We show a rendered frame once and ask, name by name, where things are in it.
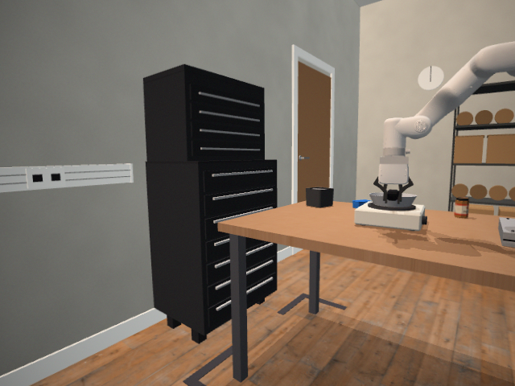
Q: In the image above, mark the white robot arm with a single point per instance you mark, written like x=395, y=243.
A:
x=487, y=62

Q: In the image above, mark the blue rectangular box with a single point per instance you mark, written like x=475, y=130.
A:
x=358, y=203

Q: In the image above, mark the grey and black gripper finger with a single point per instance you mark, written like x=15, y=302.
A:
x=401, y=189
x=383, y=188

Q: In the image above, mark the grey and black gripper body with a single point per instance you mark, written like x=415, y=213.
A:
x=393, y=173

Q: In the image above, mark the small spice jar with dark lid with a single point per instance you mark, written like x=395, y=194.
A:
x=461, y=207

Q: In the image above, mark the grey frying pan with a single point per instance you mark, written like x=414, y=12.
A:
x=407, y=199

